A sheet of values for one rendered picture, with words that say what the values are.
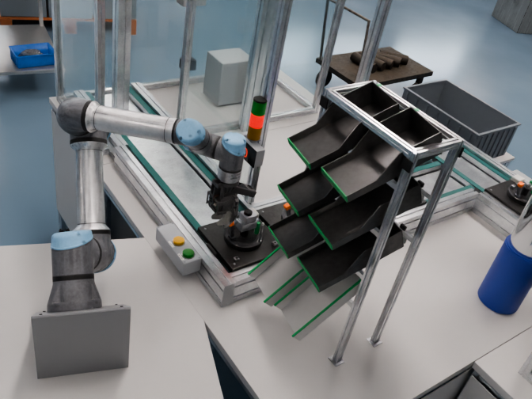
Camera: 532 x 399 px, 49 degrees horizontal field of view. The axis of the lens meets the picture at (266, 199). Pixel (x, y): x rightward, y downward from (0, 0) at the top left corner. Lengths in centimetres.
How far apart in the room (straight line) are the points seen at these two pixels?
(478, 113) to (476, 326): 206
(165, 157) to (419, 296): 119
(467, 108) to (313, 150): 260
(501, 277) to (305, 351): 78
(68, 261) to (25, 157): 250
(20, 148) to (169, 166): 195
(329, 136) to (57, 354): 96
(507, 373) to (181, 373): 108
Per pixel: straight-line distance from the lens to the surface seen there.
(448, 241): 261
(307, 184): 172
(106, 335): 172
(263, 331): 197
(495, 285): 232
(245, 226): 204
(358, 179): 152
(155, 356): 187
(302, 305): 184
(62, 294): 175
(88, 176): 192
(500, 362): 222
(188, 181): 244
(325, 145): 161
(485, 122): 405
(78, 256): 176
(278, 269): 191
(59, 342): 172
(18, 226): 365
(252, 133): 209
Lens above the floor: 234
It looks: 36 degrees down
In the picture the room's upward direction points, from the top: 12 degrees clockwise
